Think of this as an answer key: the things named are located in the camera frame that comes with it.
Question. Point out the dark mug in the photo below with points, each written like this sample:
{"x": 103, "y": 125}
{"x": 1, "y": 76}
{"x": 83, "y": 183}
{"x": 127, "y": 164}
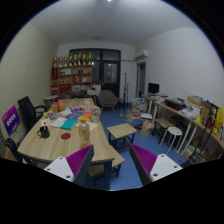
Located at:
{"x": 43, "y": 132}

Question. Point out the purple sign board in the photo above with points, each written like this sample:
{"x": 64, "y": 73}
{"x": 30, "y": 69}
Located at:
{"x": 11, "y": 120}

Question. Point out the black glass door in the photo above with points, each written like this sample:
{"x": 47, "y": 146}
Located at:
{"x": 105, "y": 66}

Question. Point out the grey armchair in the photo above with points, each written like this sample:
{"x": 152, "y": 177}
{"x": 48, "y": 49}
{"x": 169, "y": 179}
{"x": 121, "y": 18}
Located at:
{"x": 107, "y": 99}

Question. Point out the red round coaster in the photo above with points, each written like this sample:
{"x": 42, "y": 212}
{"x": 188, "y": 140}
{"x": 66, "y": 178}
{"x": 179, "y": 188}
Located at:
{"x": 65, "y": 136}

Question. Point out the small wooden side table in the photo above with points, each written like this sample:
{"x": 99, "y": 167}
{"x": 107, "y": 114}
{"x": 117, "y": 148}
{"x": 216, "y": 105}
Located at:
{"x": 121, "y": 132}

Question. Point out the yellow bag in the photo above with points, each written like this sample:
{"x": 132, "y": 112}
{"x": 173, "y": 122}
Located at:
{"x": 219, "y": 118}

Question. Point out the teal notebook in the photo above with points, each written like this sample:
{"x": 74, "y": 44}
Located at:
{"x": 69, "y": 124}

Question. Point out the white round stool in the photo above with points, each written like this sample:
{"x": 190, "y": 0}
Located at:
{"x": 173, "y": 134}

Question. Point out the white paper sheet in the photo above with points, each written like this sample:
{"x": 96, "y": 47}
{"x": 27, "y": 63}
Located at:
{"x": 58, "y": 122}

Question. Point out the large wooden table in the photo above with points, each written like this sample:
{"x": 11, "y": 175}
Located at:
{"x": 63, "y": 142}

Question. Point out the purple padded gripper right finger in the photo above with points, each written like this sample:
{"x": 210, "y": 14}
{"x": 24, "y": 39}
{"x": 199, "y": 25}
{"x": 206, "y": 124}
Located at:
{"x": 151, "y": 167}

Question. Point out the white paper cup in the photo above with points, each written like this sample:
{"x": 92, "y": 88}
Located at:
{"x": 95, "y": 118}

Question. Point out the stack of books on floor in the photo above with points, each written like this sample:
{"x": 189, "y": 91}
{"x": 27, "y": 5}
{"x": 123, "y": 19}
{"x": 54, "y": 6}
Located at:
{"x": 137, "y": 113}

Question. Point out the wooden bench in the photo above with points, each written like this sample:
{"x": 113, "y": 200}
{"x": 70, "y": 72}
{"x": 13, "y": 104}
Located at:
{"x": 106, "y": 168}

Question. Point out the black office chair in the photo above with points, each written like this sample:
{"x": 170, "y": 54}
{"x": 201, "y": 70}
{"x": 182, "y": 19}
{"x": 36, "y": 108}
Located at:
{"x": 31, "y": 114}

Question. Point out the long wooden side desk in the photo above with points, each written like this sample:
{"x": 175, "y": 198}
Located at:
{"x": 191, "y": 130}

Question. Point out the white air conditioner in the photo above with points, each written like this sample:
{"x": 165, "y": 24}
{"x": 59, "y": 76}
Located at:
{"x": 141, "y": 54}

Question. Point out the brown paper bag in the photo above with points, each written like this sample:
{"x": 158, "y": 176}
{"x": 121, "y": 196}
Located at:
{"x": 146, "y": 129}

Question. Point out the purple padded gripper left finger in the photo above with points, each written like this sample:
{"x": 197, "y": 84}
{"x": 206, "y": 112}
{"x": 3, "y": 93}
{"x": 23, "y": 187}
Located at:
{"x": 74, "y": 167}

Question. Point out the black computer monitor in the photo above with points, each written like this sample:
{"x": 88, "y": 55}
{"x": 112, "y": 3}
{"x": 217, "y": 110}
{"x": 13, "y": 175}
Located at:
{"x": 153, "y": 88}

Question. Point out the orange gift box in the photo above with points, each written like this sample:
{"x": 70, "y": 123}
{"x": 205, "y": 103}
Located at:
{"x": 58, "y": 106}

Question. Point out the plastic bottle yellow drink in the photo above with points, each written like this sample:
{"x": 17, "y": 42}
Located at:
{"x": 84, "y": 132}

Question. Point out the wooden bookshelf with trophies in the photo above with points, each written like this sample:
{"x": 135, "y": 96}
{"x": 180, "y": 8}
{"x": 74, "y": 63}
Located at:
{"x": 64, "y": 80}

